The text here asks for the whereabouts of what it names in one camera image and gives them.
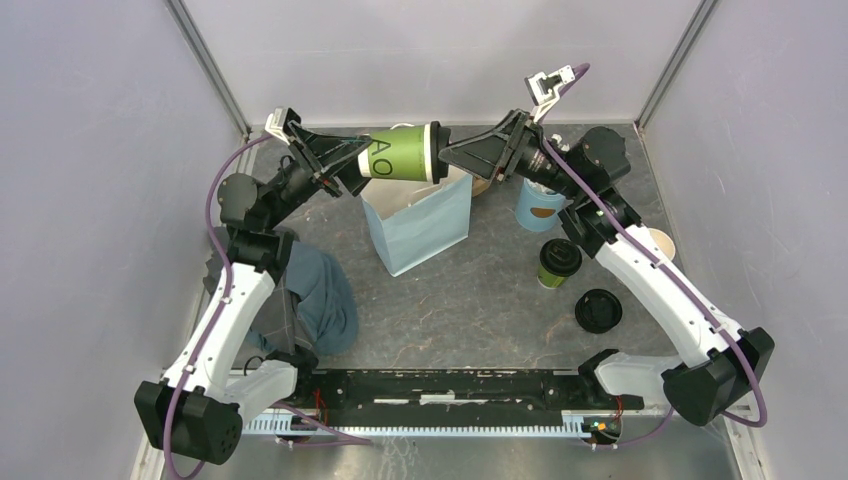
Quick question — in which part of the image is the stack of green paper cups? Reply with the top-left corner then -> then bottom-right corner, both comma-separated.
649,228 -> 677,261

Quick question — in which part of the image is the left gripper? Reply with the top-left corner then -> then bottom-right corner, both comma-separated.
265,120 -> 389,229

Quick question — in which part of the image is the brown cardboard cup carrier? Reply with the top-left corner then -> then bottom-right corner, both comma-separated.
471,177 -> 492,197

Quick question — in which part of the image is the black plastic cup lid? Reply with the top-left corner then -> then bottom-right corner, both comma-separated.
538,238 -> 583,277

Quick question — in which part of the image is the blue straw holder cup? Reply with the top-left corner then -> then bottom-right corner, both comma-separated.
515,179 -> 566,233

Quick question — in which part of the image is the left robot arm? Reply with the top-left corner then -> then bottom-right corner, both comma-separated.
134,125 -> 371,466

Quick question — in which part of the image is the green paper coffee cup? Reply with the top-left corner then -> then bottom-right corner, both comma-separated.
537,265 -> 569,290

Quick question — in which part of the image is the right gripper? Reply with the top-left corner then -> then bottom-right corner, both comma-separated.
438,108 -> 586,201

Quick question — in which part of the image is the grey checked cloth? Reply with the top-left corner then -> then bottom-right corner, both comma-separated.
203,226 -> 314,354

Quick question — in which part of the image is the blue cloth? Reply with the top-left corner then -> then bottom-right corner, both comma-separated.
282,241 -> 359,357

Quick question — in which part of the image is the light blue paper bag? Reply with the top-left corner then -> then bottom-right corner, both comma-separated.
360,165 -> 472,277

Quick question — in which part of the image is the stack of black lids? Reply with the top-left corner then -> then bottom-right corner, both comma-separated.
575,289 -> 623,334

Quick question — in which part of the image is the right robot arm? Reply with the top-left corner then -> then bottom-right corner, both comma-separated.
433,110 -> 775,428

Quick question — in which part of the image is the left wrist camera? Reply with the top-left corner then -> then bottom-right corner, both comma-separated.
263,107 -> 301,145

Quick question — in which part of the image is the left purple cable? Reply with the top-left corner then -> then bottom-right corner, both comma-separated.
162,132 -> 376,480

